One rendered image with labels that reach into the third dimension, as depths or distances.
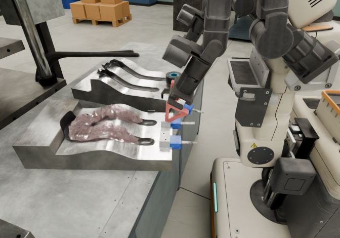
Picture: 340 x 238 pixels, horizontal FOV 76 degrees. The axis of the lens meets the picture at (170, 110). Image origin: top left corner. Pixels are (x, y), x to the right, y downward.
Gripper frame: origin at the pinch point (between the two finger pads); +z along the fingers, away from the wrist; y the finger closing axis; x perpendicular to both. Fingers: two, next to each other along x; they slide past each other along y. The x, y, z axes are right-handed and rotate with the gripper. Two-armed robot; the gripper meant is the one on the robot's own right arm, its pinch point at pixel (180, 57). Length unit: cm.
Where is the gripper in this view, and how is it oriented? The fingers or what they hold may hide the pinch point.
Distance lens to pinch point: 106.5
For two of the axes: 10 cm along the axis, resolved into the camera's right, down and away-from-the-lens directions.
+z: -4.5, 7.0, 5.6
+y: -1.2, 5.8, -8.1
